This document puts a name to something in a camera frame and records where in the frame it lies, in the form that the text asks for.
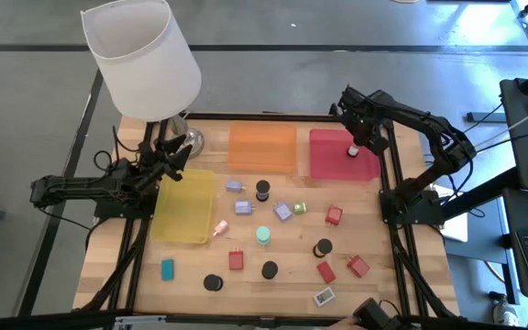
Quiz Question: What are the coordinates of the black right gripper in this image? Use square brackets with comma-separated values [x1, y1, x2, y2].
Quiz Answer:
[329, 84, 392, 159]

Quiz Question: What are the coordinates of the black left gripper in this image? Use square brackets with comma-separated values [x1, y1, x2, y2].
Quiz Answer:
[133, 134, 195, 193]

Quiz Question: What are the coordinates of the red wall charger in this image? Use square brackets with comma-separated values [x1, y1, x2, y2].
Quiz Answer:
[324, 205, 344, 226]
[346, 254, 371, 279]

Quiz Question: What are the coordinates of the black capped hourglass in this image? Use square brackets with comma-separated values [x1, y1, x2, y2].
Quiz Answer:
[255, 179, 271, 204]
[203, 273, 225, 292]

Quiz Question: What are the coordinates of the black hourglass orange sand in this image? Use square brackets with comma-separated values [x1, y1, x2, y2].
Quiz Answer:
[312, 237, 334, 259]

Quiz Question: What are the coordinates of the teal hourglass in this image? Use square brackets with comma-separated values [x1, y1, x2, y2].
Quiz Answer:
[255, 225, 272, 247]

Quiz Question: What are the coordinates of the red multiport USB charger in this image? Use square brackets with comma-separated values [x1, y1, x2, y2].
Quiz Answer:
[227, 247, 245, 271]

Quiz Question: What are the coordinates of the red rectangular device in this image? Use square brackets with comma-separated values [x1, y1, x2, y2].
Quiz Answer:
[315, 260, 337, 285]

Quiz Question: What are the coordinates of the black hourglass red sand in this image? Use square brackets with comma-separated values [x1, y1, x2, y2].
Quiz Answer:
[260, 260, 280, 281]

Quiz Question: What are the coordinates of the pink-red translucent plastic bin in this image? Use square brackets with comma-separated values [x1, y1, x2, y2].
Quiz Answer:
[308, 127, 382, 182]

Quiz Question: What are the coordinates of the yellow translucent plastic bin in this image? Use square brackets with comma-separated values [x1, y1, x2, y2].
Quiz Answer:
[149, 168, 217, 245]

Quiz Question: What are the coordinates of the orange translucent plastic bin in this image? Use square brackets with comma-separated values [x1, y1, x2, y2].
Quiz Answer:
[225, 121, 298, 174]

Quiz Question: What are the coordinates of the white paper sheet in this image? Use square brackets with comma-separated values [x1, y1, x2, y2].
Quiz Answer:
[440, 211, 470, 243]

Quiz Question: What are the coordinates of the black diagonal support beam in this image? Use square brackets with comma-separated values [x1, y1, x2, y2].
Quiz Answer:
[442, 167, 522, 220]

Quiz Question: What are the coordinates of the white digital thermometer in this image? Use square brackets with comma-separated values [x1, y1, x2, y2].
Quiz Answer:
[313, 286, 337, 308]

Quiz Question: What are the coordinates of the black monitor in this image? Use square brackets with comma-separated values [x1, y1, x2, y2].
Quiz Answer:
[499, 77, 528, 194]

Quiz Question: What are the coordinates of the black handheld device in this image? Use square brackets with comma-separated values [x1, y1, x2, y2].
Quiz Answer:
[352, 297, 405, 330]

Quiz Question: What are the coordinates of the person's hand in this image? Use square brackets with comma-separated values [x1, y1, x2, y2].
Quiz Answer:
[326, 315, 361, 330]

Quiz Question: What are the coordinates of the person's white shoe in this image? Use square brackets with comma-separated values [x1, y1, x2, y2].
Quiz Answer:
[491, 292, 518, 325]

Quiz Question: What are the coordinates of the black aluminium table frame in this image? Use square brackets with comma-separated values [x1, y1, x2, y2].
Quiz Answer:
[71, 104, 461, 330]

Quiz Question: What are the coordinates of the white cable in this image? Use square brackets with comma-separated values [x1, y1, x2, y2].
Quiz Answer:
[474, 98, 528, 149]

